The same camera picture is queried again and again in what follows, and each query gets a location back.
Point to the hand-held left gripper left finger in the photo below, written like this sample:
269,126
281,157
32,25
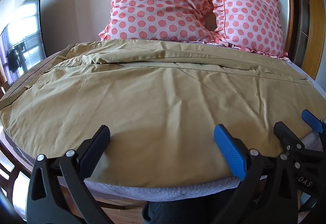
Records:
98,141

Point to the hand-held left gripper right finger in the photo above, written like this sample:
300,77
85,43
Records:
229,149

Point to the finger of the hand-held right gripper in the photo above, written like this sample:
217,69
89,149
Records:
290,136
312,121

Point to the khaki pants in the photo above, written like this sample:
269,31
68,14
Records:
158,102

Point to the person's leg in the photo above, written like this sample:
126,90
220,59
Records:
183,210

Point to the small pink polka dot pillow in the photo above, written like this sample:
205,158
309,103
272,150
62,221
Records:
247,15

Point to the black flat screen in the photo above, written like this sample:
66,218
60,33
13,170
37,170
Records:
24,38

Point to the large pink polka dot pillow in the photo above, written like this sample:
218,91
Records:
158,5

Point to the wooden bed frame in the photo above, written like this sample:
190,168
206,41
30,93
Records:
15,163

